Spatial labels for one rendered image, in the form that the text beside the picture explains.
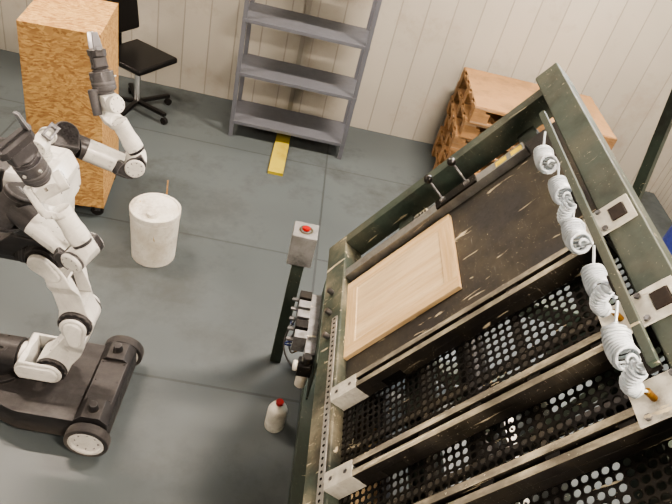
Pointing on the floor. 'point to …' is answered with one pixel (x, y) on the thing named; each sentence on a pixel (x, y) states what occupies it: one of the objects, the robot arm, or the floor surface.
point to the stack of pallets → (490, 111)
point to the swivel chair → (139, 59)
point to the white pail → (154, 228)
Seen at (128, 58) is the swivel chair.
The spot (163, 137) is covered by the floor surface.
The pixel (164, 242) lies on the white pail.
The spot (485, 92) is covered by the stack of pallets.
